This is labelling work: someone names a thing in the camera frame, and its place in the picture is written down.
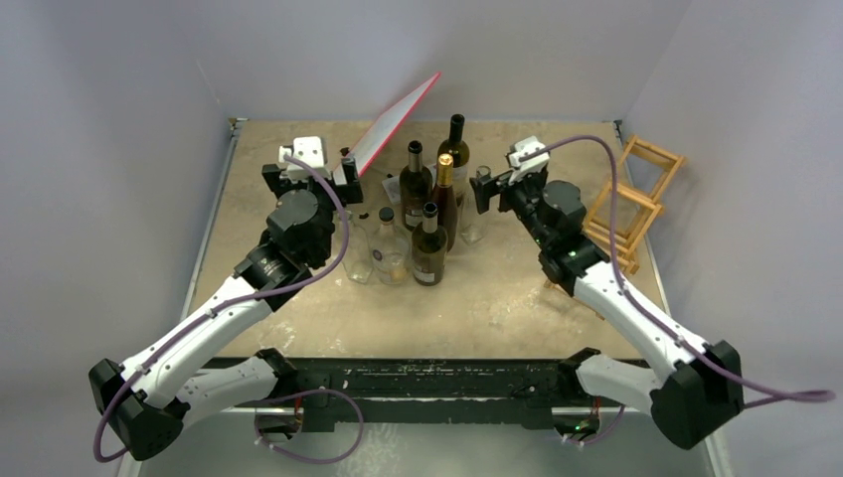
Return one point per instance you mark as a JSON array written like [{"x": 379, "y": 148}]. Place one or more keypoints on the black wire whiteboard stand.
[{"x": 374, "y": 194}]

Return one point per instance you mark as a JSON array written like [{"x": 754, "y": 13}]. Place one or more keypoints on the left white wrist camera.
[{"x": 307, "y": 150}]

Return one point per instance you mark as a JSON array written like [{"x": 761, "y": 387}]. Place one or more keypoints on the pink framed whiteboard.
[{"x": 369, "y": 146}]

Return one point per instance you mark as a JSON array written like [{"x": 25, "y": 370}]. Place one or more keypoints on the clear white-label wine bottle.
[{"x": 389, "y": 249}]

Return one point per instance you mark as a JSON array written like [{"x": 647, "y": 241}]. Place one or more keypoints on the green wine bottle bottom row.
[{"x": 429, "y": 245}]

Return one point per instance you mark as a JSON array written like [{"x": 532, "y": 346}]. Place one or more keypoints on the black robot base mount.
[{"x": 536, "y": 394}]

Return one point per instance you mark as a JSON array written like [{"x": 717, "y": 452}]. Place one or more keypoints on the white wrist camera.
[
  {"x": 307, "y": 150},
  {"x": 527, "y": 156}
]

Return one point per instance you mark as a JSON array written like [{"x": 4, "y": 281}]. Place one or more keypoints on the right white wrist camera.
[{"x": 527, "y": 156}]

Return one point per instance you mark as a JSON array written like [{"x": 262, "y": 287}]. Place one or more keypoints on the aluminium table edge rail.
[{"x": 237, "y": 125}]

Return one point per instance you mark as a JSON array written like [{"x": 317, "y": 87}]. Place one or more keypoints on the wooden wine rack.
[{"x": 621, "y": 214}]

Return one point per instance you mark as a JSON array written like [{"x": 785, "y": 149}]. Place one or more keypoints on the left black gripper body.
[{"x": 280, "y": 184}]

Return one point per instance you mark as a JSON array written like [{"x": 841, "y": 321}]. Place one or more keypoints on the red wine bottle gold cap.
[{"x": 443, "y": 196}]

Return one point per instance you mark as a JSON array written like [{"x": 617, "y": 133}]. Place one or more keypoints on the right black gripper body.
[{"x": 493, "y": 186}]

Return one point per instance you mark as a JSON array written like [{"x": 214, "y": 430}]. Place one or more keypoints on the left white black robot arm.
[{"x": 146, "y": 400}]

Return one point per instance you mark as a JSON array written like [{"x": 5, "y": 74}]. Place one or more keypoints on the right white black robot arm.
[{"x": 679, "y": 387}]

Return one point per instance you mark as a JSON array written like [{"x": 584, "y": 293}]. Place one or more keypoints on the empty clear glass bottle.
[{"x": 356, "y": 262}]

